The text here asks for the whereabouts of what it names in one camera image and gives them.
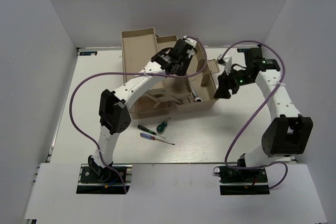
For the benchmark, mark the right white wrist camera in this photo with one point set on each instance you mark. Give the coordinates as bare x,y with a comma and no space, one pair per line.
225,61

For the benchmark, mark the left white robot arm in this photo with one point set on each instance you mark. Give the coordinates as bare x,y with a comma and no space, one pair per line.
115,105

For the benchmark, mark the blue handled screwdriver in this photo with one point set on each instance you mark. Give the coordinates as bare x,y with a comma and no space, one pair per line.
153,138

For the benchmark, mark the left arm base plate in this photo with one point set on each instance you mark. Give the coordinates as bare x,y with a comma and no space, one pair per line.
90,183

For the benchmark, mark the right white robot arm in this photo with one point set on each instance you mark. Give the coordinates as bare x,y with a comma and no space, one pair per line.
289,131

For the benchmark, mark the green stubby screwdriver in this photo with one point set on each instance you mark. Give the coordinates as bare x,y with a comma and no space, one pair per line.
162,126

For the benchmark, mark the black precision screwdriver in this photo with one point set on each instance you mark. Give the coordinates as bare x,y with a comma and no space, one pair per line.
146,130

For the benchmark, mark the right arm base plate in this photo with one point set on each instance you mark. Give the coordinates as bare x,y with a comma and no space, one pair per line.
234,182

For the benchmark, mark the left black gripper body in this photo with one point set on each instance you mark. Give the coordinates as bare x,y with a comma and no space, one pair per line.
185,64

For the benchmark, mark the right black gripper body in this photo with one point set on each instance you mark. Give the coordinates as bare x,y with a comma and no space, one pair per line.
236,79

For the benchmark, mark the long silver wrench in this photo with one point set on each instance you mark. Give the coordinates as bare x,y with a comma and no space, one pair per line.
195,95

